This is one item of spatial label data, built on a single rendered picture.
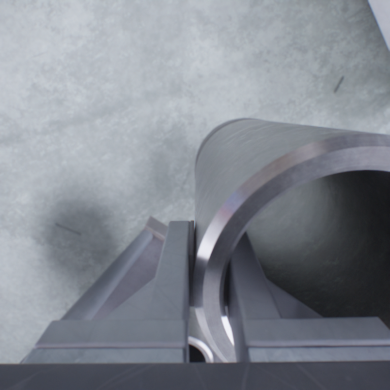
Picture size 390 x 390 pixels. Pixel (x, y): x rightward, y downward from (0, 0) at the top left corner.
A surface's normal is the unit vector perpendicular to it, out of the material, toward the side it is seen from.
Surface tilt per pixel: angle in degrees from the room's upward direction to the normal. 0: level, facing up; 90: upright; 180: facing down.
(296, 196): 90
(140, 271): 0
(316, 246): 90
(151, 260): 0
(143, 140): 0
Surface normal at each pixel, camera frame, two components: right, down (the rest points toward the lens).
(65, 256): 0.00, 0.28
